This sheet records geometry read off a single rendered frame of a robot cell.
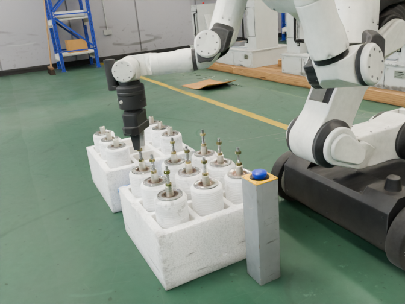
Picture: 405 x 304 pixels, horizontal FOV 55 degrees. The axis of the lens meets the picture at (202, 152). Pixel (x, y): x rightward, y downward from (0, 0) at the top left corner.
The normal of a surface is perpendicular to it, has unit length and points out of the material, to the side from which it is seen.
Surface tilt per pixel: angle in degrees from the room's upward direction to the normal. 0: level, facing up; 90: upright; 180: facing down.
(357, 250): 0
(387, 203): 45
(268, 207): 90
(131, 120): 90
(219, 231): 90
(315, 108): 63
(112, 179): 90
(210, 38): 76
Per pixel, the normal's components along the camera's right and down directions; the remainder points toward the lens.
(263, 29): 0.44, 0.27
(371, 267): -0.09, -0.94
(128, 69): -0.03, 0.34
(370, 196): -0.69, -0.50
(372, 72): 0.66, 0.07
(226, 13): -0.06, 0.11
